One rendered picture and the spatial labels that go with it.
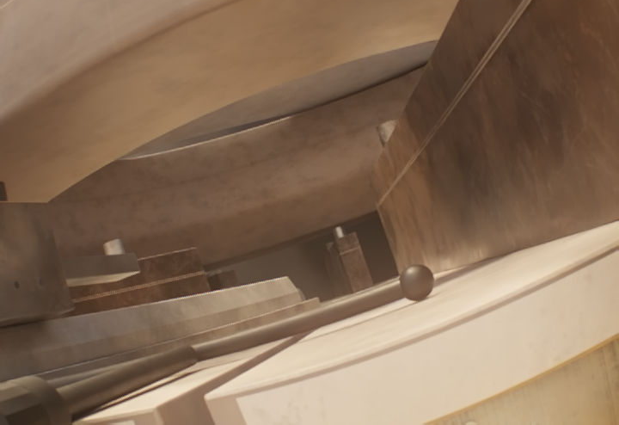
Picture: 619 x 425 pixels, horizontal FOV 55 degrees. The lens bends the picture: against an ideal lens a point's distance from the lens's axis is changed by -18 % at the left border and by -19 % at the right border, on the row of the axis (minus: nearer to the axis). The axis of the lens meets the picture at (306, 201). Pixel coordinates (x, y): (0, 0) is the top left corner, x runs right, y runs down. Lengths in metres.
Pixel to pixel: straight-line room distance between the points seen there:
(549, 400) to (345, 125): 5.25
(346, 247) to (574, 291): 4.21
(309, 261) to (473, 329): 6.60
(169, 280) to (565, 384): 2.23
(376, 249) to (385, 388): 6.89
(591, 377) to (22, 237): 0.98
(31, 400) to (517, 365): 0.36
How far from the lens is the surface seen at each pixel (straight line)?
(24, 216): 1.25
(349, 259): 4.68
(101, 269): 1.60
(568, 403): 0.54
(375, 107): 5.69
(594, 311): 0.51
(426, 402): 0.49
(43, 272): 1.24
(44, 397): 0.50
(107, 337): 1.46
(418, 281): 0.83
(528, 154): 0.95
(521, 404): 0.53
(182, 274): 2.69
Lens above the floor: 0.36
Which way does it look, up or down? 8 degrees up
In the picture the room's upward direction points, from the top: 19 degrees counter-clockwise
